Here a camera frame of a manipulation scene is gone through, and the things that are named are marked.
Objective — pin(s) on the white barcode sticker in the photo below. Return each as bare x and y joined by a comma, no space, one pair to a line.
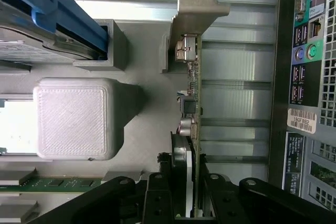
302,120

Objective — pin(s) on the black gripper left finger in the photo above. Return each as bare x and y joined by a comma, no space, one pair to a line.
160,197

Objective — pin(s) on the grey plastic parts rack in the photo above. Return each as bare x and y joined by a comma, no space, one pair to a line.
78,116

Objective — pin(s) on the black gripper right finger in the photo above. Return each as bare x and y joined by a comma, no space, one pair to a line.
262,195

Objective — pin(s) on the open black PC case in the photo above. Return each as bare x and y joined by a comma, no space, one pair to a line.
302,51

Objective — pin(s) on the green RAM stick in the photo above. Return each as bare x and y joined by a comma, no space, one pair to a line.
52,184

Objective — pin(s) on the hard disk with blue carrier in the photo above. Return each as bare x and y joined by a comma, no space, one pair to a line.
73,11

